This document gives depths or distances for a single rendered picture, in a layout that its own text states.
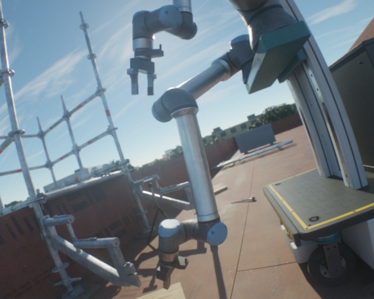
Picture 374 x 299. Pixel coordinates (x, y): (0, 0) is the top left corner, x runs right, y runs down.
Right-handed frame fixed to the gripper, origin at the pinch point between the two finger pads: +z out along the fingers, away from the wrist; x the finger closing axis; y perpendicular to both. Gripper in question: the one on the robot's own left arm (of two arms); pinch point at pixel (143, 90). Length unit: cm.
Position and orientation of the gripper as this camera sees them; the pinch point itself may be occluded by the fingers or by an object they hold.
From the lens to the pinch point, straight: 88.1
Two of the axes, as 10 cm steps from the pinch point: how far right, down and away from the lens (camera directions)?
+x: -3.6, 2.0, -9.1
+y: -9.3, -0.7, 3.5
